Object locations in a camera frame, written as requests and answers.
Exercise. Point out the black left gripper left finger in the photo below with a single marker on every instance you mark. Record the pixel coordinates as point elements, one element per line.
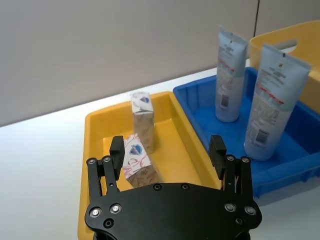
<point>116,155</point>

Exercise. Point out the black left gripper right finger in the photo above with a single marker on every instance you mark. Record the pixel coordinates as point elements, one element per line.
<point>218,155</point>

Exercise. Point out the white printed soap box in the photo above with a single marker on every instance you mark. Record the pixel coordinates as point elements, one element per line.
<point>143,125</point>
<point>140,165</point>

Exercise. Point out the shallow yellow plastic tray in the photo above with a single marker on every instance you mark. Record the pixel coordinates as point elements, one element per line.
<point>175,140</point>

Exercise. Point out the blue plastic bin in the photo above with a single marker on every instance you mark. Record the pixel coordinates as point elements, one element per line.
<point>200,110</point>

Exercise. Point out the pale blue squeeze tube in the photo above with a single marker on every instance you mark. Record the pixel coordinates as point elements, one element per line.
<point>228,100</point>
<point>267,112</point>

